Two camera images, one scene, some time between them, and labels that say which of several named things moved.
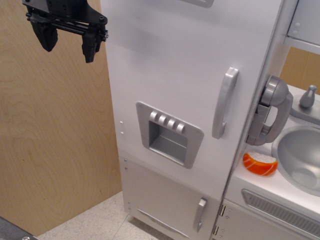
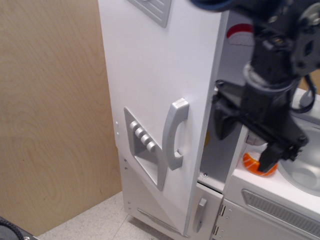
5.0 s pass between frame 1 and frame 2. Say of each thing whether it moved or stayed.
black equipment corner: stayed
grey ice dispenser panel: moved
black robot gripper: moved
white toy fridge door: moved
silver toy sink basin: stayed
